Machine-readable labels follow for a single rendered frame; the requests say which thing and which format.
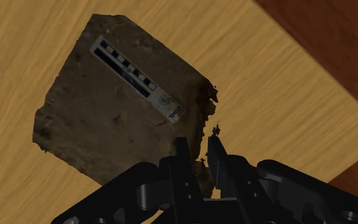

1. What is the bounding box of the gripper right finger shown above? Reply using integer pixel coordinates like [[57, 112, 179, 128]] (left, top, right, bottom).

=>
[[207, 136, 358, 224]]

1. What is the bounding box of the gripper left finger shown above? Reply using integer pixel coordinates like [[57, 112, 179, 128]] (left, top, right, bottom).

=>
[[50, 136, 205, 224]]

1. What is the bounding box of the brown rough stone block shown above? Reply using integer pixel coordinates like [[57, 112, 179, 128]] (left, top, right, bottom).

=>
[[32, 13, 219, 199]]

